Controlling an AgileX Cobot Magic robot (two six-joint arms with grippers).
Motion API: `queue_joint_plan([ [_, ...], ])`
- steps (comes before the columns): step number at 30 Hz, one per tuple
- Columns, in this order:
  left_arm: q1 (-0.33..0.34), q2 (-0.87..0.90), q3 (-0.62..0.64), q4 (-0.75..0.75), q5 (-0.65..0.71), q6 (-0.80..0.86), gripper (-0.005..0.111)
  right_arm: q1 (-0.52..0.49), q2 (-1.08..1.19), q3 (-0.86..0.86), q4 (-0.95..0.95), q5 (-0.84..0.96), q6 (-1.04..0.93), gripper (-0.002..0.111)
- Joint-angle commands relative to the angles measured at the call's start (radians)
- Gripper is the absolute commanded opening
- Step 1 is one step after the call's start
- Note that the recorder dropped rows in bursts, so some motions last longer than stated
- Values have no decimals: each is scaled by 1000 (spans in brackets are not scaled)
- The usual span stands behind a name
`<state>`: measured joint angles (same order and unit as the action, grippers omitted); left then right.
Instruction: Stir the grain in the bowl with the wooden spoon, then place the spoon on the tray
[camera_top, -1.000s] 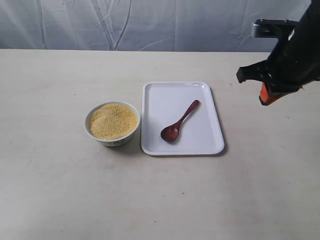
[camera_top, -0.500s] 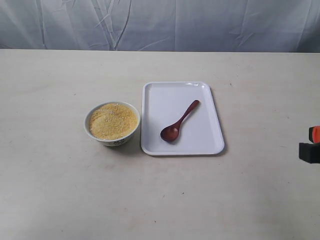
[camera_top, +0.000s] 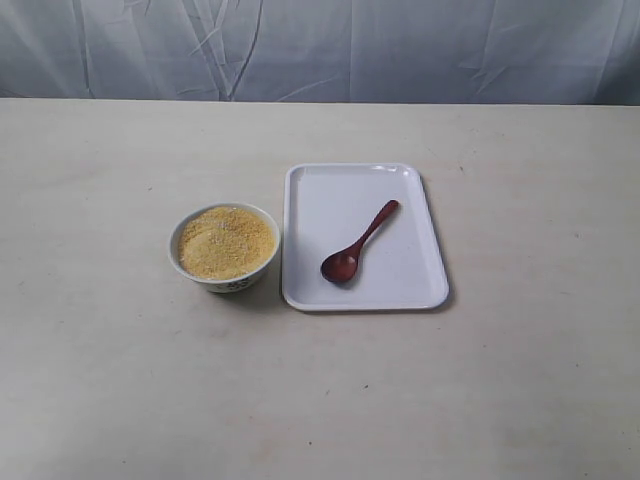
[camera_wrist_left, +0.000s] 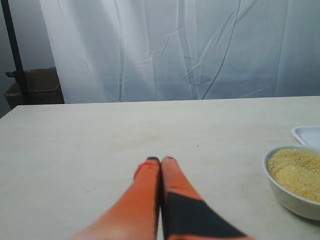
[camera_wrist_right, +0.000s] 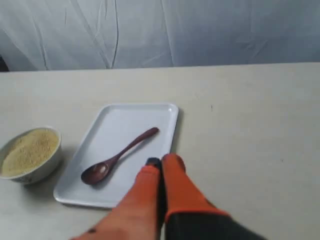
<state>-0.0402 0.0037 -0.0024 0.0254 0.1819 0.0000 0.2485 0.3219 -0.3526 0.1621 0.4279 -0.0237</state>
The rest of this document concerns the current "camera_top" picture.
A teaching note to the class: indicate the grey wrinkled backdrop cloth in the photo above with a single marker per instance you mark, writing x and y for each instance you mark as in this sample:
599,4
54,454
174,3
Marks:
532,52

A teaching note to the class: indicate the white rectangular plastic tray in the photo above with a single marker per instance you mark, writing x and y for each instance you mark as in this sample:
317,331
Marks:
329,206

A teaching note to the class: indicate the dark red wooden spoon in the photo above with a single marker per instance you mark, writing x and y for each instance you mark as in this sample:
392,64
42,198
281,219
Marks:
342,266

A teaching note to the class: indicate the white patterned ceramic bowl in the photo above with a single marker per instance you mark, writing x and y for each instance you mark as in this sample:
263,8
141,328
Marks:
231,285

